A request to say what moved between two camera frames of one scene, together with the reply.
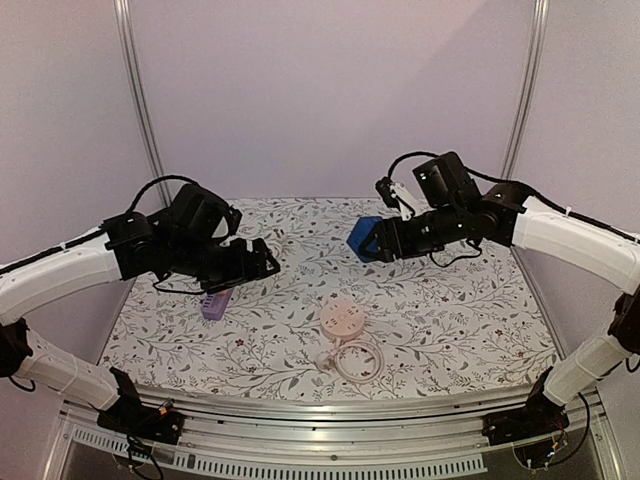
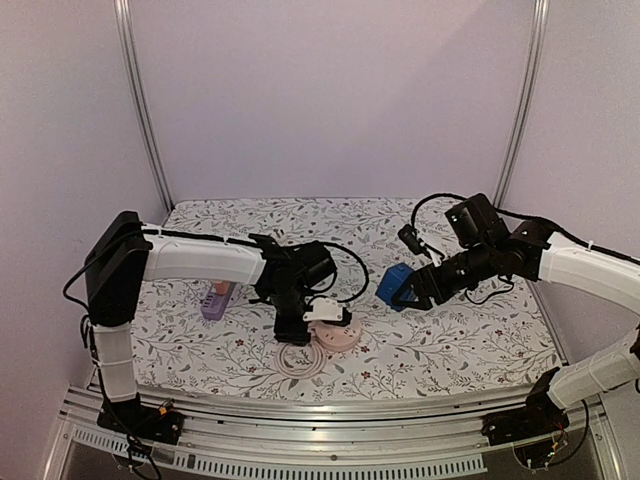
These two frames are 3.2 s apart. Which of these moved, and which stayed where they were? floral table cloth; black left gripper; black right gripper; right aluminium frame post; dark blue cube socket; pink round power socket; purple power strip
Moved: black right gripper; dark blue cube socket; pink round power socket; black left gripper
Stayed: right aluminium frame post; floral table cloth; purple power strip
